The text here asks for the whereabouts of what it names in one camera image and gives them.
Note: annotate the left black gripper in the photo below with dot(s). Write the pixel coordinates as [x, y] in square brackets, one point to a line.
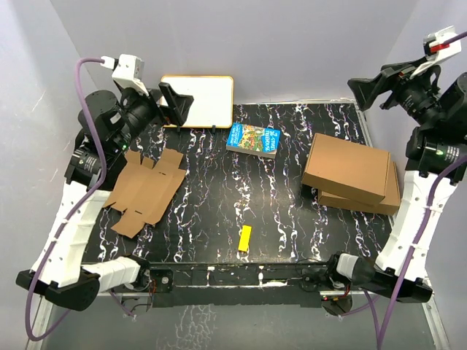
[177, 103]

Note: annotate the blue illustrated book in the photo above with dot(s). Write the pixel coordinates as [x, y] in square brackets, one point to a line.
[253, 140]

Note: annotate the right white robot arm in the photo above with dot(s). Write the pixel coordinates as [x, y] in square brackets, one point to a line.
[436, 163]

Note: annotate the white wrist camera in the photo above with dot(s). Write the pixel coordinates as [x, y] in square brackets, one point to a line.
[126, 72]
[438, 47]

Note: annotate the white board with wooden frame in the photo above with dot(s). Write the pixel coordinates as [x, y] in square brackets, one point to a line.
[213, 99]

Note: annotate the aluminium frame rail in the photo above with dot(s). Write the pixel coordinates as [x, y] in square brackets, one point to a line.
[41, 313]

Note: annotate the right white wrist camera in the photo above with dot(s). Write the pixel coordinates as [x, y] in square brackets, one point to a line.
[438, 47]

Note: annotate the cardboard box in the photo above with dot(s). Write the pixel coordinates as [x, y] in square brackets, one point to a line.
[347, 169]
[144, 189]
[388, 206]

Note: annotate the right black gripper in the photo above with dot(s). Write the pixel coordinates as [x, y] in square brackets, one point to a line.
[366, 90]

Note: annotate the yellow rectangular block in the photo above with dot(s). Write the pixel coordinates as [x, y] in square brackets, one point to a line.
[244, 240]

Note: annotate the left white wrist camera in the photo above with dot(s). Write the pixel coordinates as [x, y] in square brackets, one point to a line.
[126, 72]

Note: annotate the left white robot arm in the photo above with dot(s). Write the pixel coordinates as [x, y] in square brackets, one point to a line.
[104, 172]

